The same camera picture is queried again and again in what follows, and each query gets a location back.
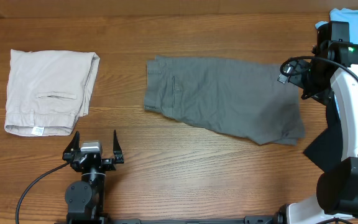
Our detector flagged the black garment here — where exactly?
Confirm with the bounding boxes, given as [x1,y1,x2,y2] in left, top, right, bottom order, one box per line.
[303,100,343,172]

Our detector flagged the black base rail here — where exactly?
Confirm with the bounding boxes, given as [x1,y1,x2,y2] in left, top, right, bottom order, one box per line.
[58,215,273,224]

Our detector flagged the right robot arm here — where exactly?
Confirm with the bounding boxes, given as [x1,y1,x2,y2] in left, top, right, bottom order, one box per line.
[270,21,358,223]

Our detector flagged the grey shorts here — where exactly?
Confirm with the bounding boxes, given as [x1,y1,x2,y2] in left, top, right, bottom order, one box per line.
[144,56,305,145]

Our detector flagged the folded beige shorts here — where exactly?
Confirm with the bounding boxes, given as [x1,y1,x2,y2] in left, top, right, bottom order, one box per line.
[4,50,100,137]

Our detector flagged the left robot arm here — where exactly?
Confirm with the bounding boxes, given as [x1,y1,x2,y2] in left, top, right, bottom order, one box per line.
[62,132,124,223]

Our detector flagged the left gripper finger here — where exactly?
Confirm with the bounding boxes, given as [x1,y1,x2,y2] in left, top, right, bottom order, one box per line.
[113,130,122,156]
[64,131,80,153]

